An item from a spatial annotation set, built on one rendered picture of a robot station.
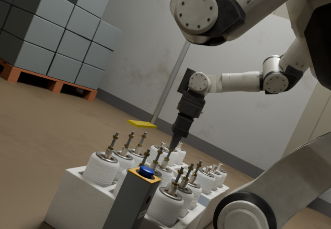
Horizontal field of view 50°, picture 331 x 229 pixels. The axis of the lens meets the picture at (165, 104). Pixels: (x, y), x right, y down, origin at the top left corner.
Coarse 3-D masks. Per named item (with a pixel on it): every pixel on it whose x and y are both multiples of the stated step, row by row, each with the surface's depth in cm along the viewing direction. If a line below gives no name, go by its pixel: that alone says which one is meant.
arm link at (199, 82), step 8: (192, 72) 128; (200, 72) 123; (184, 80) 129; (192, 80) 123; (200, 80) 123; (208, 80) 125; (184, 88) 129; (192, 88) 123; (200, 88) 122; (208, 88) 128; (184, 96) 127; (192, 96) 125; (200, 96) 126; (200, 104) 126
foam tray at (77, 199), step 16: (64, 176) 108; (80, 176) 108; (64, 192) 108; (80, 192) 106; (96, 192) 104; (112, 192) 111; (64, 208) 108; (80, 208) 106; (96, 208) 104; (48, 224) 109; (64, 224) 107; (80, 224) 105; (96, 224) 104; (144, 224) 99; (160, 224) 99; (176, 224) 104; (192, 224) 117
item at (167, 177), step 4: (156, 168) 127; (164, 172) 127; (168, 172) 128; (172, 172) 131; (164, 176) 127; (168, 176) 128; (172, 176) 130; (164, 180) 127; (168, 180) 128; (164, 184) 128
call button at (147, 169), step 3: (141, 168) 88; (144, 168) 89; (147, 168) 90; (150, 168) 91; (141, 171) 88; (144, 171) 88; (147, 171) 88; (150, 171) 89; (153, 171) 90; (144, 174) 88; (147, 174) 88; (150, 174) 88; (153, 174) 89
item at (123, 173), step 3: (123, 171) 108; (126, 171) 108; (123, 174) 106; (120, 177) 108; (123, 177) 106; (120, 180) 107; (123, 180) 106; (117, 183) 108; (120, 183) 106; (117, 186) 107; (120, 186) 106; (114, 189) 108; (117, 189) 106; (114, 192) 107; (117, 192) 106
